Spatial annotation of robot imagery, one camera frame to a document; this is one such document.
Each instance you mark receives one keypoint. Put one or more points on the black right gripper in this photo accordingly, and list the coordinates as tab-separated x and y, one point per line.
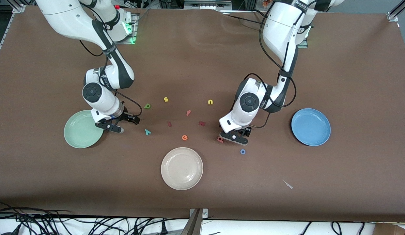
127	117

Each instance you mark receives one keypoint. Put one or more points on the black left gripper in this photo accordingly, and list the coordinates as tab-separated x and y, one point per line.
245	132

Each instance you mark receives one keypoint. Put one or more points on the teal foam letter y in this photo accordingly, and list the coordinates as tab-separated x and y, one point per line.
147	132

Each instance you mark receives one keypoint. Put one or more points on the green foam letter p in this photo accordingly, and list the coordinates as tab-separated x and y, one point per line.
147	106

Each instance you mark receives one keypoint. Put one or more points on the pink foam letter p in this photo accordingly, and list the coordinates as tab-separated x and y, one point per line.
219	139

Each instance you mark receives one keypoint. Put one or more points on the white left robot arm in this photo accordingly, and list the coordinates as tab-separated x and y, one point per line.
280	32

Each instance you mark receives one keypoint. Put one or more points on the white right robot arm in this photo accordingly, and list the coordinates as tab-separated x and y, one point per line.
68	16

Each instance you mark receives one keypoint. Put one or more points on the dark red foam letter w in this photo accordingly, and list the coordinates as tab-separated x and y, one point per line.
202	123

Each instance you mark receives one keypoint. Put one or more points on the light green plate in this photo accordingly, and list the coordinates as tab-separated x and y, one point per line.
80	130

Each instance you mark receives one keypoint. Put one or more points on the blue plate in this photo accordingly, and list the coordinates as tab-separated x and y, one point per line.
311	133

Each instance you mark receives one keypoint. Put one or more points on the white tape scrap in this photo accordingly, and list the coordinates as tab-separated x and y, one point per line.
288	184

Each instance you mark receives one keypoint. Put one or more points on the beige plate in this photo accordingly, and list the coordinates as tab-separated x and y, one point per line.
181	168

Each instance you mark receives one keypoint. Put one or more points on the grey diagonal beam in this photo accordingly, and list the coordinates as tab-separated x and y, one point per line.
192	227

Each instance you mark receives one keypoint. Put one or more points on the orange background objects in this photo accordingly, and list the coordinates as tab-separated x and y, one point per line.
267	2

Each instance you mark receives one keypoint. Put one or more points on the grey background equipment box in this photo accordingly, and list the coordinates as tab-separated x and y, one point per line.
205	5

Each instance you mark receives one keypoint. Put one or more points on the brown cardboard box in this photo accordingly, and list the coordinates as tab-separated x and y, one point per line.
391	230

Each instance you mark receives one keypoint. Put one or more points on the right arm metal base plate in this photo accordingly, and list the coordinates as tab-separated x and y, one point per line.
133	31

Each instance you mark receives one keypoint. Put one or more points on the grey metal table bracket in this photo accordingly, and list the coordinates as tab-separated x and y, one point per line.
205	213

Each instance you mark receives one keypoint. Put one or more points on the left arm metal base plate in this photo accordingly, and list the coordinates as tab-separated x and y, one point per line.
303	44

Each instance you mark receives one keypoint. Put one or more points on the long aluminium profile rail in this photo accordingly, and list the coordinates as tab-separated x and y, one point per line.
6	29

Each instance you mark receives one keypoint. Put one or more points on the short aluminium profile post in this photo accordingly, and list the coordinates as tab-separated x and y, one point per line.
393	15

